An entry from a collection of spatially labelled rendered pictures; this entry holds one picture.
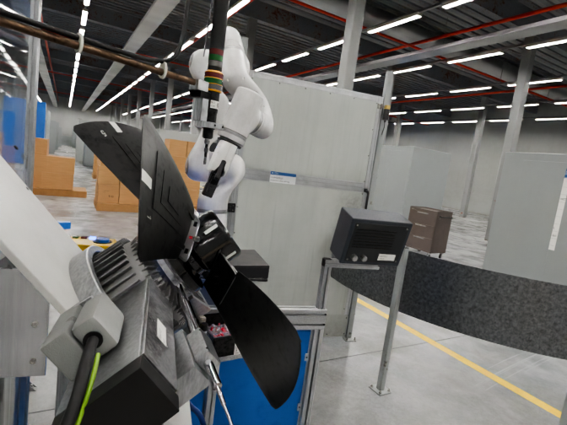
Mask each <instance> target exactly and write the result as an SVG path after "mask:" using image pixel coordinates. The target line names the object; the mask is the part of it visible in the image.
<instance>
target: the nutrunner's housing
mask: <svg viewBox="0 0 567 425"><path fill-rule="evenodd" d="M208 92H209V93H211V98H210V100H208V116H207V121H209V122H214V123H216V120H217V114H218V110H219V95H220V93H219V92H215V91H210V90H209V91H208ZM213 130H215V129H213V128H208V127H202V137H203V138H207V139H212V138H213Z"/></svg>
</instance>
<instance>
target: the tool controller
mask: <svg viewBox="0 0 567 425"><path fill-rule="evenodd" d="M412 226H413V224H412V223H411V222H410V221H409V220H407V219H406V218H405V217H404V216H403V215H402V214H401V213H399V212H388V211H379V210H370V209H362V208H353V207H342V208H341V212H340V214H339V218H338V221H337V226H336V229H335V232H334V235H333V238H332V243H331V247H330V251H331V252H332V253H333V254H334V255H335V257H336V258H337V259H338V260H339V262H340V263H347V264H365V265H383V266H398V264H399V261H400V259H401V257H402V253H403V250H404V248H405V245H406V243H407V240H408V236H409V234H410V231H411V229H412Z"/></svg>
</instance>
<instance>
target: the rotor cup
mask: <svg viewBox="0 0 567 425"><path fill-rule="evenodd" d="M198 219H199V220H200V226H199V229H198V231H197V236H199V237H200V240H199V242H196V241H195V242H194V244H193V247H192V251H191V254H190V256H189V258H188V260H187V261H186V262H184V261H182V260H181V259H179V258H177V259H167V260H168V262H169V263H170V264H171V266H172V267H173V269H174V270H175V272H176V273H177V274H178V276H179V277H180V278H181V280H182V281H183V282H184V283H185V284H186V285H187V286H188V287H189V288H190V289H191V290H192V291H193V292H196V293H197V292H198V291H199V290H201V289H202V288H203V281H202V279H201V278H200V274H202V273H203V272H205V271H208V272H210V271H211V269H212V267H213V264H214V262H216V260H217V258H218V256H219V253H222V254H223V255H224V256H225V257H227V256H228V255H230V254H231V253H233V252H234V251H235V252H236V253H235V254H233V255H232V256H231V257H230V258H228V259H227V260H228V262H231V261H232V260H234V259H235V258H236V257H237V256H239V255H240V254H241V250H240V248H239V246H238V245H237V244H236V243H235V241H234V239H233V238H232V237H231V235H230V233H229V232H228V230H227V229H226V227H225V226H224V225H223V224H222V222H221V221H220V220H219V218H218V216H217V215H216V214H215V212H214V211H213V210H209V211H207V212H205V213H204V214H203V215H201V216H200V217H198ZM215 224H217V225H218V227H217V228H215V229H213V230H212V231H211V232H209V233H208V234H205V233H204V232H205V231H206V230H208V229H209V228H211V227H212V226H214V225H215Z"/></svg>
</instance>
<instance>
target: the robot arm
mask: <svg viewBox="0 0 567 425"><path fill-rule="evenodd" d="M203 51H204V49H200V50H197V51H195V52H193V53H192V55H191V58H190V61H189V69H190V73H191V75H192V77H193V78H194V79H201V80H204V72H205V71H206V70H207V69H208V53H209V50H207V49H206V51H205V56H204V57H203ZM249 72H250V63H249V61H248V59H247V57H246V54H245V52H244V47H243V43H242V39H241V37H240V34H239V32H238V31H237V30H236V29H235V28H233V27H231V26H227V28H226V36H225V44H224V60H223V68H222V74H223V75H224V81H223V86H224V87H225V89H226V90H227V91H228V92H229V93H230V94H231V95H232V96H233V99H232V100H231V103H229V100H228V98H227V97H226V95H225V94H224V93H223V92H222V94H220V95H219V110H218V114H217V120H216V123H218V124H222V125H224V130H223V131H219V130H213V138H212V139H210V143H209V145H208V155H207V163H206V164H203V159H204V148H205V143H204V140H205V138H203V137H202V135H203V129H202V130H201V133H200V135H199V138H198V140H197V142H196V143H195V145H194V147H193V148H192V151H191V152H190V153H189V155H188V157H187V158H186V164H185V171H186V175H187V176H188V177H189V178H190V179H191V180H194V181H200V182H206V184H205V186H204V188H203V190H202V195H201V196H199V198H198V199H197V212H198V215H199V216H201V215H202V214H204V213H205V212H206V211H209V210H213V211H214V212H215V214H216V215H217V216H218V218H219V220H220V221H221V222H222V224H223V225H224V226H225V227H227V209H228V200H229V197H230V194H231V192H232V191H233V190H234V189H235V187H236V186H237V185H238V184H239V183H240V181H241V180H242V179H243V177H244V175H245V172H246V166H245V163H244V160H243V159H242V158H241V157H240V156H239V155H237V154H235V151H236V149H237V148H238V149H241V147H240V146H242V147H243V146H244V144H245V142H246V139H247V137H248V135H249V133H250V134H251V135H252V136H254V137H257V138H261V139H265V138H267V137H269V136H270V135H271V134H272V132H273V115H272V112H271V109H270V106H269V103H268V102H267V99H266V97H265V95H264V94H263V92H262V91H261V90H260V89H259V87H258V86H257V85H256V83H255V82H254V81H253V80H252V79H251V77H250V76H249ZM216 140H219V143H218V145H217V147H216V149H215V150H214V152H210V151H209V148H210V146H211V144H212V143H213V142H215V141H216ZM218 183H219V186H218V187H217V184H218ZM216 187H217V188H216ZM199 216H198V217H199Z"/></svg>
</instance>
